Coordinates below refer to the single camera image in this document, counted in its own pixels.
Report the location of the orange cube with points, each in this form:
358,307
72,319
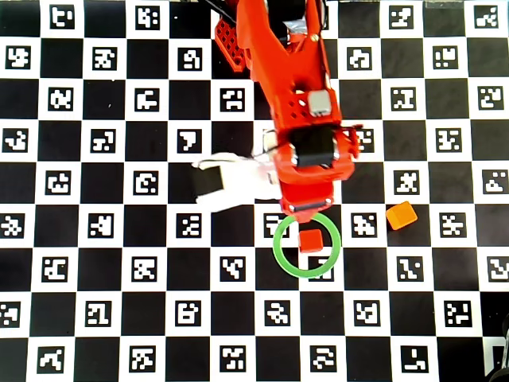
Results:
401,215

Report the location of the silver duct tape wad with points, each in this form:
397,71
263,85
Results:
296,27

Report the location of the red cube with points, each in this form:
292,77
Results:
310,240

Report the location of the red robot arm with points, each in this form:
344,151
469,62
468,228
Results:
278,59

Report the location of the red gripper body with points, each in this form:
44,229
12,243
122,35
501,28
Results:
307,207

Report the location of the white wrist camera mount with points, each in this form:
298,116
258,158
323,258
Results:
242,187

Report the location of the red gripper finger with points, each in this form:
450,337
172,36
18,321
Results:
305,217

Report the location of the black white marker checkerboard mat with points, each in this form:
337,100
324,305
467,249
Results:
159,278

